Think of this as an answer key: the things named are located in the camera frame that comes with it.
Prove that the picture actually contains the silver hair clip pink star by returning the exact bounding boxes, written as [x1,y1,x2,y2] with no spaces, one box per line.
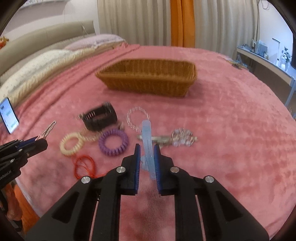
[35,121,57,141]

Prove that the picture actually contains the black smart watch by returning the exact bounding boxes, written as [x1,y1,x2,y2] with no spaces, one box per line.
[78,102,118,132]

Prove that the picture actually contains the light blue hair clip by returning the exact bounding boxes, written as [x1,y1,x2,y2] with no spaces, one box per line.
[141,120,156,180]

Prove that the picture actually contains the smartphone with lit screen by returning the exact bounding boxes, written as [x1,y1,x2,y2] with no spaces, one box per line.
[1,97,20,134]

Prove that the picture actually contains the beige quilt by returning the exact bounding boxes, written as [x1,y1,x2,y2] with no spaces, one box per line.
[7,42,126,108]

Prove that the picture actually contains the white floral pillow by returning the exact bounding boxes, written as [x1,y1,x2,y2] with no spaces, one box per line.
[1,50,76,101]

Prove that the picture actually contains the pink fleece blanket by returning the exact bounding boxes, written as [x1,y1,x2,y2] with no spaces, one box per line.
[0,43,296,241]

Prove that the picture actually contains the silver metal hair clip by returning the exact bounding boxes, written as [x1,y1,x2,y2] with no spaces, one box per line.
[137,135,172,146]

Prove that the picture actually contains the beige padded headboard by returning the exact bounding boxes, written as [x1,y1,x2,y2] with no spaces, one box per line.
[1,20,95,85]

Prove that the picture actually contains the pink pillow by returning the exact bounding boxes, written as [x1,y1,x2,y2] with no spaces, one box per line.
[64,34,125,51]

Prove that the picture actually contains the brown wicker basket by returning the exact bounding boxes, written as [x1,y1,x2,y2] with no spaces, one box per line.
[96,59,197,97]

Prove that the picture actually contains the items on bed edge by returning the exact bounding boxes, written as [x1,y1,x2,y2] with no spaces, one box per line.
[224,58,248,70]

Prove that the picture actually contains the white desk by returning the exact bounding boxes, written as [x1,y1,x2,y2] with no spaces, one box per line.
[237,46,295,107]

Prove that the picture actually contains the white desk lamp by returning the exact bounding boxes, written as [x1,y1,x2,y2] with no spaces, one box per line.
[272,38,280,66]

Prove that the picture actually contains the small plant in vase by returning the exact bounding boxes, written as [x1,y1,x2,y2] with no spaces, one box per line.
[280,47,291,72]

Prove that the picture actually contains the beige curtain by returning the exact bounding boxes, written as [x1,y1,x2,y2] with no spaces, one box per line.
[97,1,260,57]

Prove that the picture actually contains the orange curtain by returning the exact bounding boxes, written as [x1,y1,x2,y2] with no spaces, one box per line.
[170,0,195,48]

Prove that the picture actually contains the cream spiral hair tie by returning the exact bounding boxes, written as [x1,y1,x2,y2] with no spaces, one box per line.
[59,131,85,156]

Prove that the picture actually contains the red string bracelet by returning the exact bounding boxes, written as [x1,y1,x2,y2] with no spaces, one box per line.
[72,154,100,180]

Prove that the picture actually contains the clear spiral hair tie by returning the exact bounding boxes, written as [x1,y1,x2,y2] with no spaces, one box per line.
[79,128,103,142]

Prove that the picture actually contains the purple spiral hair tie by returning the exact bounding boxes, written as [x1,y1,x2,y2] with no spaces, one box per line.
[98,128,130,157]

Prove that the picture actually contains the silver chain bracelet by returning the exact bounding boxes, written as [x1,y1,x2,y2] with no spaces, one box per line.
[171,127,198,148]

